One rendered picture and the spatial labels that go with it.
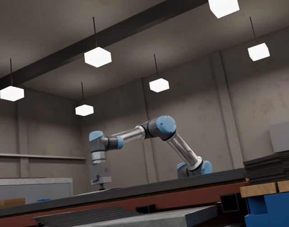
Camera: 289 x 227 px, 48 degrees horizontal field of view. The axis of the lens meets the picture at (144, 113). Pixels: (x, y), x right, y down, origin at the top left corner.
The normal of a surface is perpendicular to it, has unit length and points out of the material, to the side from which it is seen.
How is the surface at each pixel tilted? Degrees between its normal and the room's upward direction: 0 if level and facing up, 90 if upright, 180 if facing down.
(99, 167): 90
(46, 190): 90
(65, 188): 90
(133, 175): 90
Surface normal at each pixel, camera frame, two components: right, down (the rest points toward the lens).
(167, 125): 0.55, -0.32
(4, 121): 0.84, -0.25
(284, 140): -0.51, -0.15
